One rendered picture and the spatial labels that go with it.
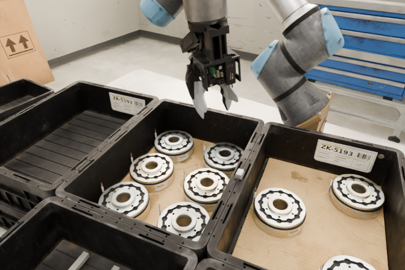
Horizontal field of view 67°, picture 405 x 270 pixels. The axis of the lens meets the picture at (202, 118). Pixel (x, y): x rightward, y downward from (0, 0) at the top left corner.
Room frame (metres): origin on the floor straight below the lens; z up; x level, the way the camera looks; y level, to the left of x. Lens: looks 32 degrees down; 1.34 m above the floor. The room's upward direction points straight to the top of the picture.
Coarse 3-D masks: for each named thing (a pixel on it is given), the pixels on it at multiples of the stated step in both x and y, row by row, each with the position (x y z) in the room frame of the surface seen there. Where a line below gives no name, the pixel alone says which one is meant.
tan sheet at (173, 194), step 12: (192, 156) 0.62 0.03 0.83; (180, 168) 0.57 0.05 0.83; (192, 168) 0.57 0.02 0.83; (180, 180) 0.53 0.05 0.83; (156, 192) 0.49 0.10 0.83; (168, 192) 0.49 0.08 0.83; (180, 192) 0.49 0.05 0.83; (156, 204) 0.46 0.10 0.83; (168, 204) 0.46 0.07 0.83; (156, 216) 0.42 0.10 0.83
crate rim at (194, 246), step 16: (208, 112) 0.69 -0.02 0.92; (224, 112) 0.68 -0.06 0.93; (128, 128) 0.60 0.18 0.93; (256, 128) 0.60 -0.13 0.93; (112, 144) 0.54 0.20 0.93; (96, 160) 0.49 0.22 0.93; (240, 160) 0.48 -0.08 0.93; (80, 176) 0.44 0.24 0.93; (64, 192) 0.39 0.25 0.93; (224, 192) 0.39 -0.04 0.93; (96, 208) 0.36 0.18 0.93; (224, 208) 0.36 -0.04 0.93; (128, 224) 0.33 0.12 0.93; (144, 224) 0.32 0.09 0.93; (208, 224) 0.32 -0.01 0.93; (176, 240) 0.29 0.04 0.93; (192, 240) 0.29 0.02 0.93; (208, 240) 0.29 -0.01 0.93
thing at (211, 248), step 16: (288, 128) 0.60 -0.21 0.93; (304, 128) 0.60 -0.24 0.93; (256, 144) 0.54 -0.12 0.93; (352, 144) 0.55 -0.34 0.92; (368, 144) 0.54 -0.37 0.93; (400, 160) 0.48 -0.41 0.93; (400, 176) 0.44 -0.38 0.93; (240, 192) 0.39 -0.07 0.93; (224, 224) 0.32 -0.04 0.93; (208, 256) 0.27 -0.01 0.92; (224, 256) 0.27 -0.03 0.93
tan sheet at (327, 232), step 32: (256, 192) 0.49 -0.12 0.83; (320, 192) 0.49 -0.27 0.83; (320, 224) 0.40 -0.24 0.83; (352, 224) 0.40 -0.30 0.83; (384, 224) 0.40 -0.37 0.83; (256, 256) 0.33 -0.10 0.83; (288, 256) 0.33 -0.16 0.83; (320, 256) 0.33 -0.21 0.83; (352, 256) 0.33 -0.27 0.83; (384, 256) 0.33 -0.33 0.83
